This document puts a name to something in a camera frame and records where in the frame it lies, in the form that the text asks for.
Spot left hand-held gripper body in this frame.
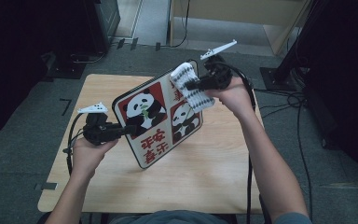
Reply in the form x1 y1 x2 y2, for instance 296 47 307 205
77 101 120 147

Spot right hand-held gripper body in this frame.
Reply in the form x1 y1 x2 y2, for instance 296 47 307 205
200 39 238 91

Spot white patterned cloth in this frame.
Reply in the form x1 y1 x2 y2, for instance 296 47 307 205
170 62 216 114

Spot panda print board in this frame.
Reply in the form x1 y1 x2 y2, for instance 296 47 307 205
111 59 204 170

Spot person's right hand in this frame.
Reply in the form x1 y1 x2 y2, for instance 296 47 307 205
204 77 257 121

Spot person's left hand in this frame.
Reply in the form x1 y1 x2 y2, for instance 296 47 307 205
71 136 119 181

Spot black metal stand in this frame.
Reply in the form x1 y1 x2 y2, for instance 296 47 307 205
259 0 324 91

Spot light wooden furniture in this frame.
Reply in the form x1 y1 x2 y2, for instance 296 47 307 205
169 0 311 57

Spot black stand base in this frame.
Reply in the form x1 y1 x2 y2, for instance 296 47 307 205
45 50 88 80

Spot grey floor tape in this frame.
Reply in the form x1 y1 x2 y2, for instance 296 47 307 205
34 182 59 191

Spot person's blue-grey shirt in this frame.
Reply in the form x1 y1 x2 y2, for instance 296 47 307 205
110 209 313 224

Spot black cabinet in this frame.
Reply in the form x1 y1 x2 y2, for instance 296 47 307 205
85 0 121 54

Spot left hand-held gripper cable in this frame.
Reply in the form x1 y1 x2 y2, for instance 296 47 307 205
62 113 87 175

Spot hand-held gripper cable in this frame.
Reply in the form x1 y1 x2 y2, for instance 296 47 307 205
62 113 87 175
217 62 258 224

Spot black hanging cable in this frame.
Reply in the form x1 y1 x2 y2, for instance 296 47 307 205
155 0 191 51

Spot looped cable on stand base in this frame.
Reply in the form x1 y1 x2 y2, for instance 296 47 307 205
70 50 106 64

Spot tangled black floor cables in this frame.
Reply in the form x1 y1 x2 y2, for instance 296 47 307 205
255 88 306 119

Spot right hand-held gripper cable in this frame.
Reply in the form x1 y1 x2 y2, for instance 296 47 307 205
217 62 258 224

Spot long black floor cable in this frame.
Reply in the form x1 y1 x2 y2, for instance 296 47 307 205
296 102 313 224

